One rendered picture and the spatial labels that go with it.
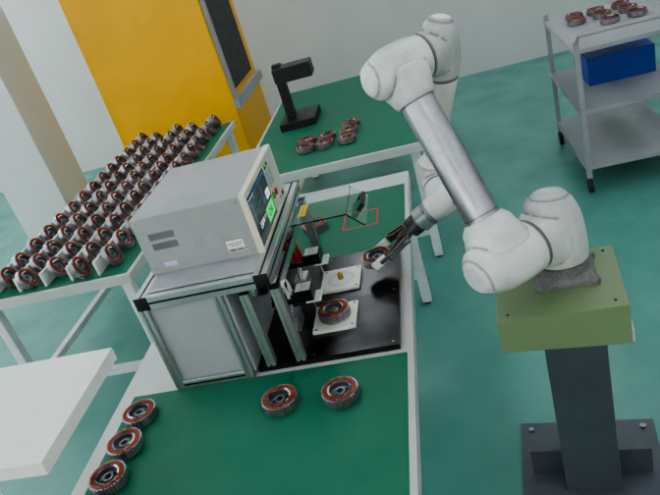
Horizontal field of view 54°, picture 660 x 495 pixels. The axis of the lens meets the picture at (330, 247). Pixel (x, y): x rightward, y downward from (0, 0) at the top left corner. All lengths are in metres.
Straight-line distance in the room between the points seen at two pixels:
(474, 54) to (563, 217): 5.56
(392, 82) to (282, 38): 5.61
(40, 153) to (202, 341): 3.97
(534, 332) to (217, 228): 0.99
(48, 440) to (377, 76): 1.19
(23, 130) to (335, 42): 3.31
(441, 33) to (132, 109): 4.35
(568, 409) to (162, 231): 1.41
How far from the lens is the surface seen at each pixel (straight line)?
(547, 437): 2.75
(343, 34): 7.32
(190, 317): 2.10
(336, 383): 1.97
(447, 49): 1.94
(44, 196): 6.07
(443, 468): 2.72
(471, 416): 2.89
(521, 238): 1.83
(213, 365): 2.20
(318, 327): 2.22
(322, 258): 2.42
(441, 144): 1.83
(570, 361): 2.16
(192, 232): 2.08
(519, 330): 1.93
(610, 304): 1.90
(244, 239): 2.05
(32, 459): 1.50
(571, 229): 1.93
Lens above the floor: 1.99
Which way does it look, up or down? 27 degrees down
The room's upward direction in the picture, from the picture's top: 18 degrees counter-clockwise
